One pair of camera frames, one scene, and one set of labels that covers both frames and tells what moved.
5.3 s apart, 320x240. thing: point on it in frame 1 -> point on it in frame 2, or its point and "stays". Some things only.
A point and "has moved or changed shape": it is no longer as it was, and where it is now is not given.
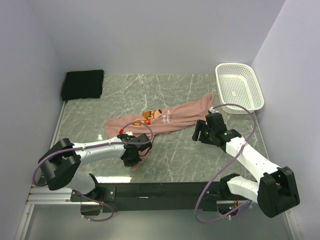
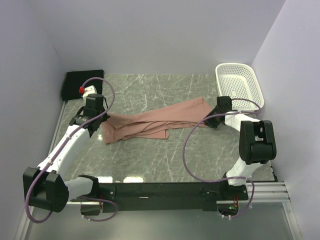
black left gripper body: [134, 160] -> [104, 117]
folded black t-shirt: [82, 84] stays
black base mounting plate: [131, 197] stays
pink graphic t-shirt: [154, 122] has moved or changed shape
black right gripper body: [207, 135] -> [213, 121]
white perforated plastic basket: [238, 84] stays
